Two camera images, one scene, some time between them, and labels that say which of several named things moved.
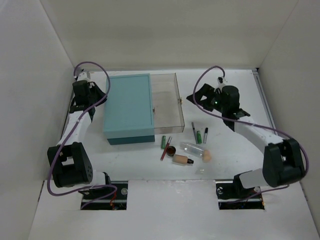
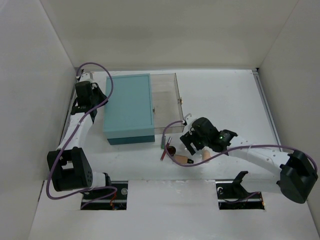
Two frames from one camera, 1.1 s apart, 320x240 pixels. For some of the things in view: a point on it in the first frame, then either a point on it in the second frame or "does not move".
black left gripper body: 94,96 does not move
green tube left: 163,142 does not move
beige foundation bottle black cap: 182,159 does not move
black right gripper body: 212,100 -> 191,137
